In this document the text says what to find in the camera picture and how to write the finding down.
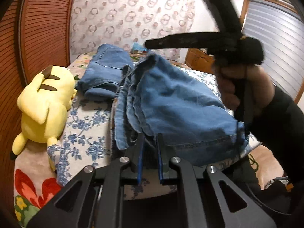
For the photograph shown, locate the white blue-flowered sheet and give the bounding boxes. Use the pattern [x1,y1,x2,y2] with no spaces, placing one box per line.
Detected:
[47,60,262,200]

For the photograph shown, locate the wooden window frame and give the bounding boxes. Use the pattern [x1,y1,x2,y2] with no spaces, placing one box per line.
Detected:
[239,0,304,105]

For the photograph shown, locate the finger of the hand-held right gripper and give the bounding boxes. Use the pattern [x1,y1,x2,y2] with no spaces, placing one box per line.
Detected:
[145,32,213,50]

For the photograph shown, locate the yellow plush toy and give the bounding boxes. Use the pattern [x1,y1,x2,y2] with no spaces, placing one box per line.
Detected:
[10,65,78,171]

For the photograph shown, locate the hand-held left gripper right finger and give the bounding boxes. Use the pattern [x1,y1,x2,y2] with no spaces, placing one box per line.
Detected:
[157,134,277,228]

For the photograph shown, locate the person's black clothing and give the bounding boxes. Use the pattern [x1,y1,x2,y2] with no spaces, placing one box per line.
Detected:
[231,164,304,219]

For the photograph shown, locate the circle-patterned sheer curtain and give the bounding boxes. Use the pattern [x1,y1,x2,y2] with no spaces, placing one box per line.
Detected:
[69,0,197,63]

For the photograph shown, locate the grey window blind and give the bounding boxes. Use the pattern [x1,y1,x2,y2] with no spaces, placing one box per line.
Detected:
[242,0,304,98]

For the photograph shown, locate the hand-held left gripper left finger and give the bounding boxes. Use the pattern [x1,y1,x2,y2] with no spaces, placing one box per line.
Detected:
[27,134,145,228]

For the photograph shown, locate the beige floral blanket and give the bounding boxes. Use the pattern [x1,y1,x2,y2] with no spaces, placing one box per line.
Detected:
[13,53,285,221]

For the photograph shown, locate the brown slatted wooden wardrobe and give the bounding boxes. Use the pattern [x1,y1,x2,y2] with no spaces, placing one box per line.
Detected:
[0,0,79,148]

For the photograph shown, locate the light blue denim pants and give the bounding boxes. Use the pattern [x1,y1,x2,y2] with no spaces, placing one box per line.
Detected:
[112,52,250,167]

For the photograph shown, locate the person's right hand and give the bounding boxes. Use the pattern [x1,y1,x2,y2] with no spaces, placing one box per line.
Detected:
[218,66,274,120]

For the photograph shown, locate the black strap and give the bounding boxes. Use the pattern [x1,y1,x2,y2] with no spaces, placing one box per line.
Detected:
[196,0,243,37]

